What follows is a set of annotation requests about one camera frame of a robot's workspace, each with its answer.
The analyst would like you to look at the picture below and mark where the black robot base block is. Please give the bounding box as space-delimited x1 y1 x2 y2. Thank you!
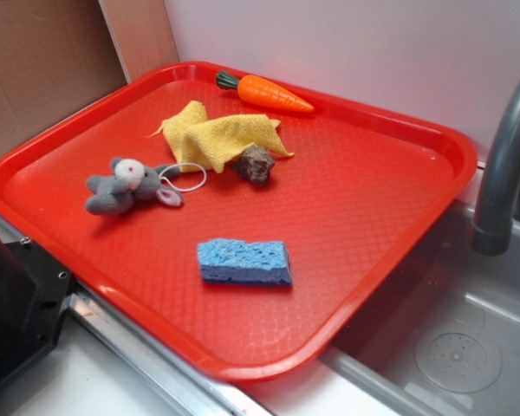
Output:
0 218 75 391

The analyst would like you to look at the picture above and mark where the blue sponge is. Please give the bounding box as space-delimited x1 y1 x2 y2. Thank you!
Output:
197 238 293 287

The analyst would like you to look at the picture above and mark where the brown rock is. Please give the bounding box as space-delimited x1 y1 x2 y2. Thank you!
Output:
231 146 275 187

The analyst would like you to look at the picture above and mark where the yellow cloth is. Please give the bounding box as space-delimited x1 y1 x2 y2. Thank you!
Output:
156 101 294 173

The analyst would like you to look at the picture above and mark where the orange plastic toy carrot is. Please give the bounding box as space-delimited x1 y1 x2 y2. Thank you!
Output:
216 71 315 114

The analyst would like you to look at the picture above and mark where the grey plush bunny toy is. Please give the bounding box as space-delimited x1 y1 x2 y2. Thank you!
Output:
85 158 207 216

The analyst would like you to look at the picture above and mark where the grey toy sink basin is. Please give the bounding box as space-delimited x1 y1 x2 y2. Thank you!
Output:
321 202 520 415

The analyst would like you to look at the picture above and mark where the grey faucet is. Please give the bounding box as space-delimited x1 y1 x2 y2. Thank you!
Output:
471 82 520 256

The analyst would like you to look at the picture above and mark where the brown cardboard panel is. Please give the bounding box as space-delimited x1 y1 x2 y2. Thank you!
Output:
0 1 179 156

